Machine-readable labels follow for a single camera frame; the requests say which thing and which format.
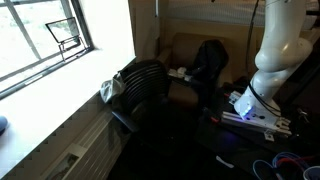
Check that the clear sign holder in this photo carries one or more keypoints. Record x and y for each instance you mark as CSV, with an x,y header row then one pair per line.
x,y
63,31

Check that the dark blue clothing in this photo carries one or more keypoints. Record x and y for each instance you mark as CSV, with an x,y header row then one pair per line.
x,y
195,71

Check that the black garment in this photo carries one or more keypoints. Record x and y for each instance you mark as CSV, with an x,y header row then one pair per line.
x,y
211,60

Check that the brown leather armchair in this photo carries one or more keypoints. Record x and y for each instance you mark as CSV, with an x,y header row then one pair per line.
x,y
183,46

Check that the window with dark frame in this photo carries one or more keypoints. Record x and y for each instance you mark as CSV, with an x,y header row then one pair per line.
x,y
33,33

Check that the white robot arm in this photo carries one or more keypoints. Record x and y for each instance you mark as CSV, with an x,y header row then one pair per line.
x,y
276,60

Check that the black slatted office chair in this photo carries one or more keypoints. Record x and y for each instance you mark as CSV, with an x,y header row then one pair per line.
x,y
146,96

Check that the white crumpled clothing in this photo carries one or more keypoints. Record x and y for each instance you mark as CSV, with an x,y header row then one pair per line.
x,y
180,72

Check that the light grey clothing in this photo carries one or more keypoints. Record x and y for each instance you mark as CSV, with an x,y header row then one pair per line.
x,y
111,87

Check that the white window sill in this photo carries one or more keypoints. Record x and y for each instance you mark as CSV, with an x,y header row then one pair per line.
x,y
50,100

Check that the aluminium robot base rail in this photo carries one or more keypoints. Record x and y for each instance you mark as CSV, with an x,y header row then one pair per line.
x,y
253,123

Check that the white paper strip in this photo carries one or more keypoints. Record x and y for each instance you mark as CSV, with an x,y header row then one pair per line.
x,y
225,162

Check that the white paper cup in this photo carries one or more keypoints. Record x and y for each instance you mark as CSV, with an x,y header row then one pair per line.
x,y
312,173

